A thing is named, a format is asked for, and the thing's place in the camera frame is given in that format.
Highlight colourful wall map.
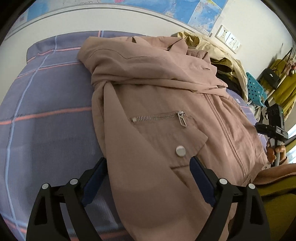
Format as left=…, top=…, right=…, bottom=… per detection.
left=4, top=1, right=228, bottom=39

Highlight white wall socket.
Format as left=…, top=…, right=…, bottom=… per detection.
left=225, top=33, right=237, bottom=49
left=215, top=25, right=231, bottom=43

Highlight person's right hand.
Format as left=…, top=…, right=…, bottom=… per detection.
left=266, top=140, right=288, bottom=165

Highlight black garment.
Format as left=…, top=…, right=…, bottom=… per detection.
left=216, top=70, right=243, bottom=97

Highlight pink zip jacket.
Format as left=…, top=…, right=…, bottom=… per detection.
left=77, top=36, right=267, bottom=240

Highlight purple plaid bed sheet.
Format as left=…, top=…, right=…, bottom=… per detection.
left=0, top=29, right=269, bottom=241

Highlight olive green garment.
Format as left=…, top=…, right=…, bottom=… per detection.
left=177, top=31, right=244, bottom=79

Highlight black handbag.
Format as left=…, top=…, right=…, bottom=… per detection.
left=263, top=68, right=280, bottom=90

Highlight orange-sleeved right forearm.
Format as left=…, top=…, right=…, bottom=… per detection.
left=253, top=163, right=296, bottom=185

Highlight white wall socket left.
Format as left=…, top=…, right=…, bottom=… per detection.
left=215, top=25, right=231, bottom=43

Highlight teal perforated plastic basket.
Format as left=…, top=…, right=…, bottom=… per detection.
left=246, top=72, right=267, bottom=107

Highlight yellow hanging clothes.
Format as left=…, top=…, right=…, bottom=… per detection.
left=259, top=59, right=295, bottom=121

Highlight white wall socket middle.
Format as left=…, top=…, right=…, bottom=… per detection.
left=225, top=33, right=237, bottom=49

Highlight cream yellow garment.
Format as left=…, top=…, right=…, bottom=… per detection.
left=172, top=31, right=248, bottom=101

